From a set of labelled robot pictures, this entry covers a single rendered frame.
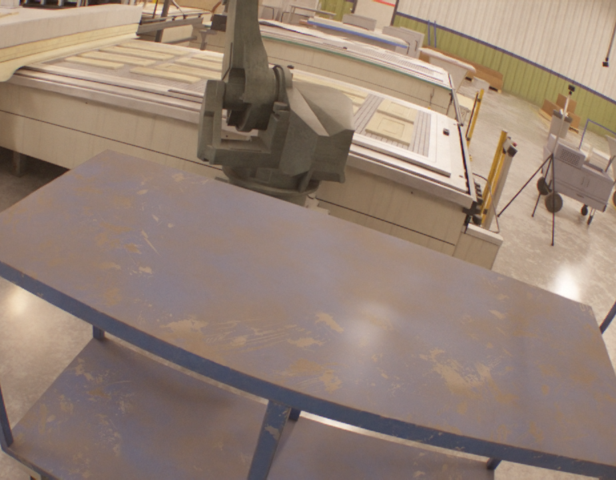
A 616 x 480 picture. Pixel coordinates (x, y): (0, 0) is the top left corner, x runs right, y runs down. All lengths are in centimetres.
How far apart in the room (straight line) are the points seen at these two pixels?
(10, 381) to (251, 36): 190
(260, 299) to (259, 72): 143
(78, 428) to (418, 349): 111
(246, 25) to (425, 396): 199
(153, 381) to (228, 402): 28
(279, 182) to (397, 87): 471
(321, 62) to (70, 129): 416
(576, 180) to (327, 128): 460
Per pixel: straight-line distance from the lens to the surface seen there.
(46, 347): 255
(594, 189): 662
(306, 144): 228
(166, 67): 390
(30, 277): 114
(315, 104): 239
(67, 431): 180
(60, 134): 364
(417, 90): 692
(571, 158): 646
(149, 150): 326
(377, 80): 694
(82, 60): 398
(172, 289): 114
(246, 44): 256
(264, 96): 239
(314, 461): 185
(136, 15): 533
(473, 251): 304
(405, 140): 320
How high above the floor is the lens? 167
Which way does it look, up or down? 27 degrees down
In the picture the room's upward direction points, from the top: 15 degrees clockwise
